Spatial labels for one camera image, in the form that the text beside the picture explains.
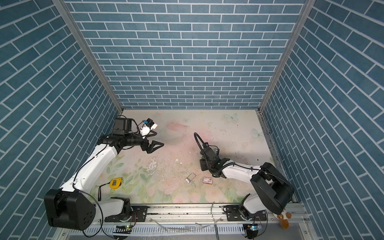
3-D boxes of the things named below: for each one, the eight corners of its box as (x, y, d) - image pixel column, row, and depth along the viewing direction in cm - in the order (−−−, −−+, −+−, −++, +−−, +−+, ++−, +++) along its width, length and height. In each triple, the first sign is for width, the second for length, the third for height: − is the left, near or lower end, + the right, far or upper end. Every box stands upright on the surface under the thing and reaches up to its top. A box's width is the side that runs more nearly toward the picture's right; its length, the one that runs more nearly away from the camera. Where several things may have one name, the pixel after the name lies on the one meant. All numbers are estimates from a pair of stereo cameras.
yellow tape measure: (109, 188, 84) (107, 187, 82) (113, 179, 87) (111, 178, 85) (119, 188, 84) (117, 187, 82) (122, 179, 87) (120, 178, 85)
